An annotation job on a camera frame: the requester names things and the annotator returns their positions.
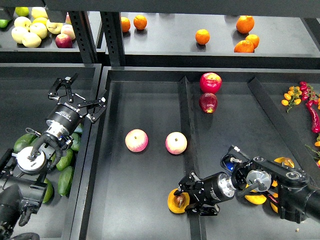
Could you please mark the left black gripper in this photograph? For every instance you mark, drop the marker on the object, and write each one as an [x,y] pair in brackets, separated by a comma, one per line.
[66,113]

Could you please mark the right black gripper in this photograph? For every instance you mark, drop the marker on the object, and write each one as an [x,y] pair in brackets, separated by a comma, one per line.
[210,191]

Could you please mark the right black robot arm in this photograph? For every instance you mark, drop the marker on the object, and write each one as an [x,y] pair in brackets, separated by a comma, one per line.
[289,190]

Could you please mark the pale yellow pear front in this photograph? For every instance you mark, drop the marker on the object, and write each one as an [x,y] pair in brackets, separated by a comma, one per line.
[31,40]

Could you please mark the pale yellow pear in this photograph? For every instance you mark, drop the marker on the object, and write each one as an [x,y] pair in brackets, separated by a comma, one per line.
[17,34]
[31,40]

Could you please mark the yellow pear front pile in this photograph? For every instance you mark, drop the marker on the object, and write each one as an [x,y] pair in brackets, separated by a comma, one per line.
[274,206]

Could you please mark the pale yellow pear left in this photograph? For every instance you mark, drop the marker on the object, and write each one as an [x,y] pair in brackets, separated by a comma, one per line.
[17,34]

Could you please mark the round green avocado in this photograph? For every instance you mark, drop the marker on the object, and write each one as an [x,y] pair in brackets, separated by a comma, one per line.
[49,191]

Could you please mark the dark red shelf apple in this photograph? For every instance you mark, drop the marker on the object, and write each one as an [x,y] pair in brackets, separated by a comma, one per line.
[63,41]

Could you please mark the pink apple right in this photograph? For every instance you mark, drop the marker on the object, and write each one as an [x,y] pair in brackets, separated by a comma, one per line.
[176,143]

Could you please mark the pink apple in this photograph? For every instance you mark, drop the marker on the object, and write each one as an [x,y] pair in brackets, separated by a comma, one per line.
[136,140]
[176,143]

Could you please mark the black left tray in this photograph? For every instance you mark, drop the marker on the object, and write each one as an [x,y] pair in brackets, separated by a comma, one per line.
[24,103]

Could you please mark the black tray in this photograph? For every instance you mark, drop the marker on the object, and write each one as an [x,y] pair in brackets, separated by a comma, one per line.
[127,191]
[24,103]

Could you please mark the pink apple left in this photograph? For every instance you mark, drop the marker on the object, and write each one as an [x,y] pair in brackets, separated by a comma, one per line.
[136,140]

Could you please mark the black centre tray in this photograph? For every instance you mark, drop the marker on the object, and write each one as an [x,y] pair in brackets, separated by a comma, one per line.
[127,191]

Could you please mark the orange far left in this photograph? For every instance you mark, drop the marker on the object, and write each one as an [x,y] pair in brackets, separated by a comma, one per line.
[125,24]

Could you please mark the orange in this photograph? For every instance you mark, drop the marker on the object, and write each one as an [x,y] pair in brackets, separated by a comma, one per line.
[140,22]
[125,24]
[202,36]
[245,24]
[244,46]

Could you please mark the green lime top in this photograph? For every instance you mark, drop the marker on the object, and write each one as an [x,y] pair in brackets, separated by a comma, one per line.
[22,11]

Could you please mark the bright red apple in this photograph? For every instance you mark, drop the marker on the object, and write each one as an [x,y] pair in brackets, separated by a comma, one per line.
[210,82]

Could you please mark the orange middle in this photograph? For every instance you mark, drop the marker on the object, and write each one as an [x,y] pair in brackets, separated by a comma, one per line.
[202,36]

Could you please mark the orange cherry tomato cluster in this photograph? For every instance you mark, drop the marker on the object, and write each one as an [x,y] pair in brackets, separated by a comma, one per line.
[292,98]

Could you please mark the red chili pepper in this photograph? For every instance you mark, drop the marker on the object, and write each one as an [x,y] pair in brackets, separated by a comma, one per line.
[315,120]

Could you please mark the red cherry tomato cluster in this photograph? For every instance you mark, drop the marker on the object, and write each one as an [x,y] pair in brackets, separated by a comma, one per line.
[309,95]

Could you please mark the orange front right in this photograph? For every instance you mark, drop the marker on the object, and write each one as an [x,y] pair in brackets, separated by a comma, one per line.
[244,46]

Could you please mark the orange right small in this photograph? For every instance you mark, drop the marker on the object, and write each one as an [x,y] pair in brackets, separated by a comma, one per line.
[254,39]

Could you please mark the orange top right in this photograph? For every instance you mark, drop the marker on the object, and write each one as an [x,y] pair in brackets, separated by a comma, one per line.
[245,24]

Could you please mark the black shelf post left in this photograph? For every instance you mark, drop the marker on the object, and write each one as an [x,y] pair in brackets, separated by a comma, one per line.
[84,37]

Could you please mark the black shelf post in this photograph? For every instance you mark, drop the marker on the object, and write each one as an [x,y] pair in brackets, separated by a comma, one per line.
[84,37]
[112,29]

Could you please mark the black shelf post right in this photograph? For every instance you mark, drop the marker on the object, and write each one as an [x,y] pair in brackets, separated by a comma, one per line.
[112,29]

